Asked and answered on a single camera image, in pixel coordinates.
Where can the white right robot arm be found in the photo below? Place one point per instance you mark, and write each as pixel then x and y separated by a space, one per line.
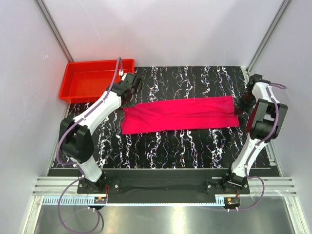
pixel 264 125

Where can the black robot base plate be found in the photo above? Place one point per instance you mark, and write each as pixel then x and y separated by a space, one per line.
pixel 167 173

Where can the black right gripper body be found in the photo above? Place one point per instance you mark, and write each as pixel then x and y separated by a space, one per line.
pixel 245 102

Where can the orange connector board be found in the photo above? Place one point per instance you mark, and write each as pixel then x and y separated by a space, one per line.
pixel 100 200
pixel 233 201

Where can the right orange connector board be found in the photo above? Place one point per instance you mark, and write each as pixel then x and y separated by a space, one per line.
pixel 233 201

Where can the left orange connector board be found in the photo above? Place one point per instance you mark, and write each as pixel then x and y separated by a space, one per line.
pixel 100 200

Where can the black marbled table mat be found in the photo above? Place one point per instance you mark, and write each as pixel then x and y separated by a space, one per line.
pixel 191 149

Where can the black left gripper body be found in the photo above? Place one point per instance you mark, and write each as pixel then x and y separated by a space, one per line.
pixel 127 102

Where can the white slotted cable duct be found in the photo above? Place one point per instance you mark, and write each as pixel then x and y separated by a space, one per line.
pixel 80 200

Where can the pink t shirt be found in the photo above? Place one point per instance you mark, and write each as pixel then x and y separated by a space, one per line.
pixel 180 114

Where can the aluminium frame rail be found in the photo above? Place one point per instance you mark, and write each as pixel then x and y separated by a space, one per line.
pixel 270 186

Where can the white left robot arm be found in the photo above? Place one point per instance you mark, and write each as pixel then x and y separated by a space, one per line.
pixel 75 134

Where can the red plastic bin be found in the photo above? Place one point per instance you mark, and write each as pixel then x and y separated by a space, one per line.
pixel 86 81

